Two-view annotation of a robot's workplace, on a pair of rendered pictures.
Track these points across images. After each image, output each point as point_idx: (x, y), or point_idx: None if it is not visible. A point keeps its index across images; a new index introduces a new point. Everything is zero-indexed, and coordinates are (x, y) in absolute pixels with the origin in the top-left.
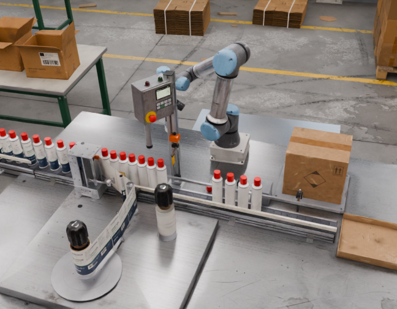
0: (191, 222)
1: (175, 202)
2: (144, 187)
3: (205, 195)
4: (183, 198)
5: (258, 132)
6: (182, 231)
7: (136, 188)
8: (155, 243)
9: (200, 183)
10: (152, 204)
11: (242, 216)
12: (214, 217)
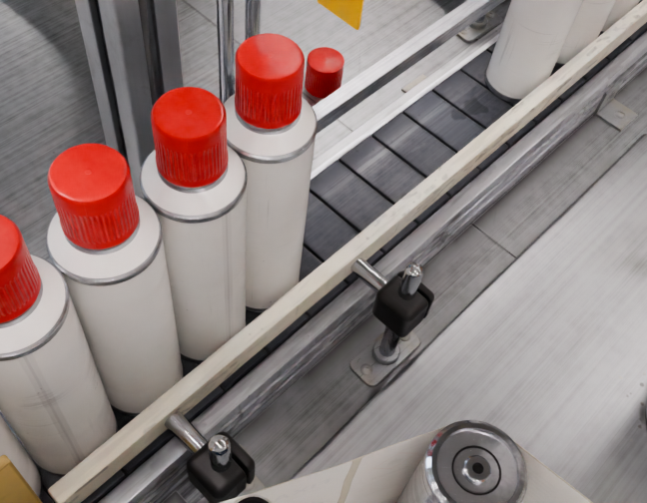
0: (636, 256)
1: (404, 261)
2: (194, 376)
3: (424, 100)
4: (434, 197)
5: None
6: None
7: (150, 439)
8: None
9: (432, 43)
10: (278, 408)
11: None
12: (549, 159)
